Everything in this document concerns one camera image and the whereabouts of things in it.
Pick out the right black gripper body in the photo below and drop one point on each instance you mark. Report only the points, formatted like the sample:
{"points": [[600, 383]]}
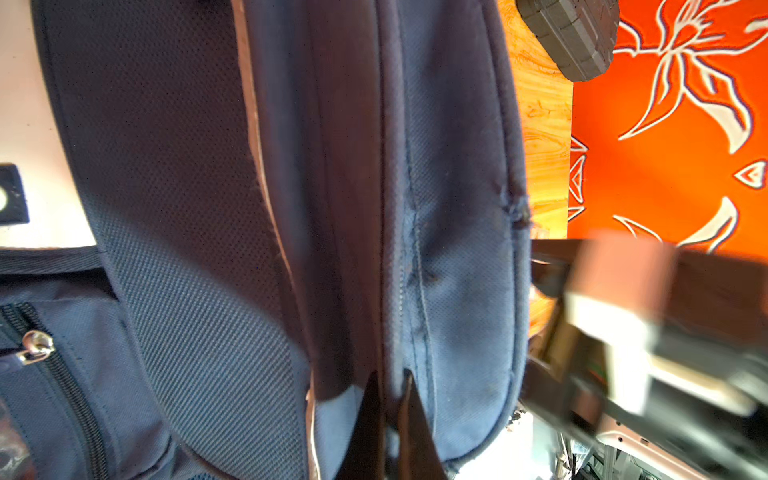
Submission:
{"points": [[692, 403]]}

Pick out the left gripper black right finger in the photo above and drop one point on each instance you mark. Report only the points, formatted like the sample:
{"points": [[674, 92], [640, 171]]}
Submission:
{"points": [[418, 458]]}

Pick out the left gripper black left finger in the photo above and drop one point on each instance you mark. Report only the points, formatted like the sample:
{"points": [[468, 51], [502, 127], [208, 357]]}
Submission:
{"points": [[365, 455]]}

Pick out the navy blue backpack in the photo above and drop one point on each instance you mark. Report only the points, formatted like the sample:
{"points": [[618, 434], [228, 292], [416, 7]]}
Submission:
{"points": [[218, 218]]}

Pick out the black hard plastic case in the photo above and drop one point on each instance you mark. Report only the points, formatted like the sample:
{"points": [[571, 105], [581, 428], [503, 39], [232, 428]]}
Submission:
{"points": [[578, 35]]}

